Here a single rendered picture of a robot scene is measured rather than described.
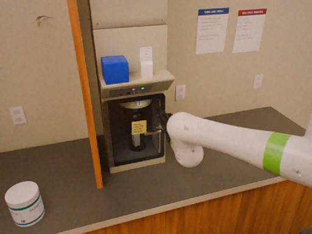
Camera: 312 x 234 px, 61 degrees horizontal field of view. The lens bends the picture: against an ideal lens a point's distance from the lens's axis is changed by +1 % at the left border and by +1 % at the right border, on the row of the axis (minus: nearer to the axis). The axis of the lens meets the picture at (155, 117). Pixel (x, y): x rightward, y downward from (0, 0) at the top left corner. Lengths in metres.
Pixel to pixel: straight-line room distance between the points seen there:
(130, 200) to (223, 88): 1.10
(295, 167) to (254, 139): 0.12
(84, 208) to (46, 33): 0.92
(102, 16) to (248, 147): 0.75
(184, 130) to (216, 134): 0.11
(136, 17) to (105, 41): 0.16
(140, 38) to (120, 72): 0.19
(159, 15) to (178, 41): 0.56
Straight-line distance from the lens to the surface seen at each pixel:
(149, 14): 1.19
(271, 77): 2.24
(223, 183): 1.47
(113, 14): 1.15
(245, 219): 1.79
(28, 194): 1.30
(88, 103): 1.16
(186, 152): 0.96
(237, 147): 0.80
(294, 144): 0.76
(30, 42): 1.61
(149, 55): 1.23
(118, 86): 1.11
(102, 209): 1.34
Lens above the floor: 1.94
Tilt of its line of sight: 30 degrees down
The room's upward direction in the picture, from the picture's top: straight up
